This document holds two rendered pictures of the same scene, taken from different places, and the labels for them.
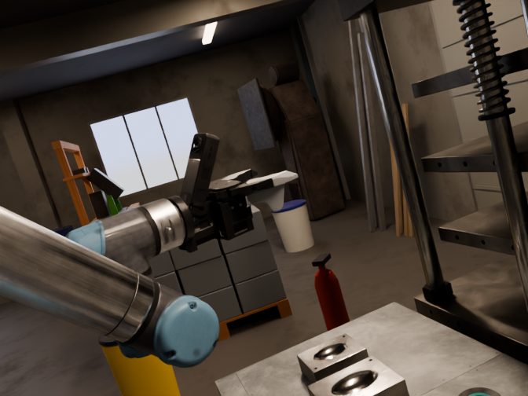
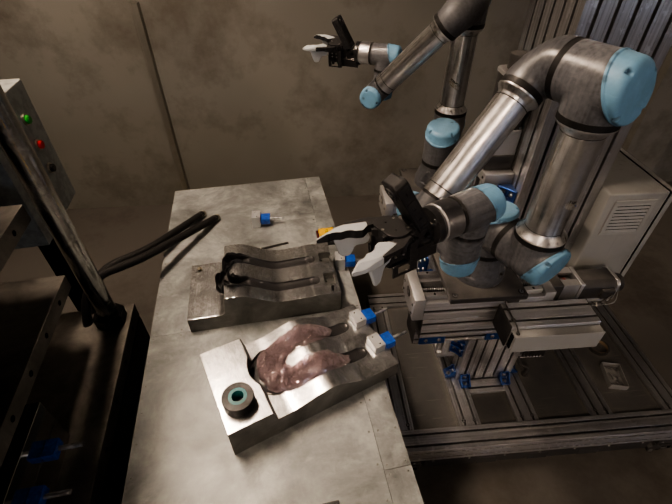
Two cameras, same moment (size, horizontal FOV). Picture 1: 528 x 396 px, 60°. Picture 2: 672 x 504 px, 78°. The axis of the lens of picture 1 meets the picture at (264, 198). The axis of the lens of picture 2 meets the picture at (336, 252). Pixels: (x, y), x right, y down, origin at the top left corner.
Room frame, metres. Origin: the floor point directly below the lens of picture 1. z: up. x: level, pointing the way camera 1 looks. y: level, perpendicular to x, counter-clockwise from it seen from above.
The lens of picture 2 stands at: (1.28, 0.01, 1.89)
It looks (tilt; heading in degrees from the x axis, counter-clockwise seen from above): 41 degrees down; 184
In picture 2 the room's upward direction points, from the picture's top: straight up
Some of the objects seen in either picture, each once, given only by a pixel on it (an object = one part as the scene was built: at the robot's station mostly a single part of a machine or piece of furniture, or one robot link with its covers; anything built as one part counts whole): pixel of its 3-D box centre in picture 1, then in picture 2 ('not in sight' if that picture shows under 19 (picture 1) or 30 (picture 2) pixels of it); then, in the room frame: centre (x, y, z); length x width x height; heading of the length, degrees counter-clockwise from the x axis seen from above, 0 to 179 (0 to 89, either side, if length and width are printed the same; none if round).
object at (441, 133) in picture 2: not in sight; (441, 141); (-0.14, 0.28, 1.20); 0.13 x 0.12 x 0.14; 163
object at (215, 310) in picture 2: not in sight; (263, 279); (0.28, -0.32, 0.87); 0.50 x 0.26 x 0.14; 106
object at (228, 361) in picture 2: not in sight; (301, 364); (0.60, -0.14, 0.85); 0.50 x 0.26 x 0.11; 123
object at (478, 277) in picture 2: not in sight; (480, 257); (0.36, 0.36, 1.09); 0.15 x 0.15 x 0.10
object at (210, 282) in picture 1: (200, 260); not in sight; (3.95, 0.70, 0.60); 1.20 x 0.80 x 1.20; 99
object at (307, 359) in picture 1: (333, 361); not in sight; (1.25, -0.06, 0.83); 0.17 x 0.13 x 0.06; 106
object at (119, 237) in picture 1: (112, 247); (472, 209); (0.62, 0.22, 1.43); 0.11 x 0.08 x 0.09; 125
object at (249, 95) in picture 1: (291, 143); not in sight; (7.40, -0.69, 1.23); 1.26 x 1.17 x 2.46; 9
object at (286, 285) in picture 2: not in sight; (266, 270); (0.29, -0.30, 0.92); 0.35 x 0.16 x 0.09; 106
